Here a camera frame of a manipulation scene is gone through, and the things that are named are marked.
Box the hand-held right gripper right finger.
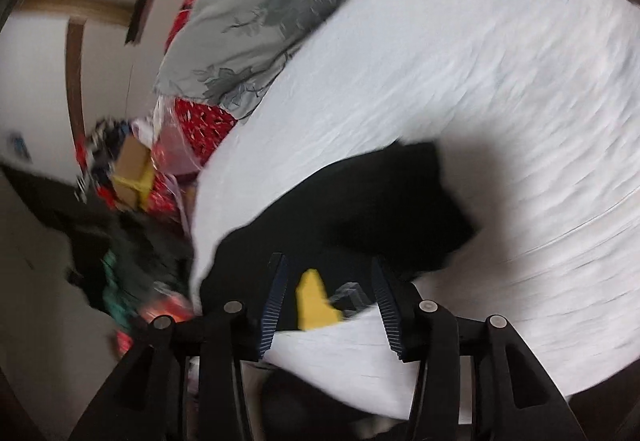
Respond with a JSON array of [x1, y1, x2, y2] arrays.
[[371, 258, 588, 441]]

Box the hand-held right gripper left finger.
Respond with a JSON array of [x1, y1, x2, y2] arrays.
[[70, 253, 289, 441]]

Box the black pants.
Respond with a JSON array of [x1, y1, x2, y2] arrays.
[[197, 138, 477, 337]]

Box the yellow tag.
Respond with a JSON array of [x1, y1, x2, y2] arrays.
[[295, 268, 345, 333]]

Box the red patterned cloth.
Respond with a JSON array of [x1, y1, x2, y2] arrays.
[[172, 97, 240, 157]]

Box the brown cardboard box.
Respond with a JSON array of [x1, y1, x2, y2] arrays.
[[114, 135, 151, 212]]

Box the white quilted bed cover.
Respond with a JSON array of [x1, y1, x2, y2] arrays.
[[189, 0, 640, 422]]

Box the grey floral pillow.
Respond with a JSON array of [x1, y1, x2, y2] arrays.
[[152, 0, 436, 122]]

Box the wooden door frame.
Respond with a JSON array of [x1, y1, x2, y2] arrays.
[[30, 0, 136, 147]]

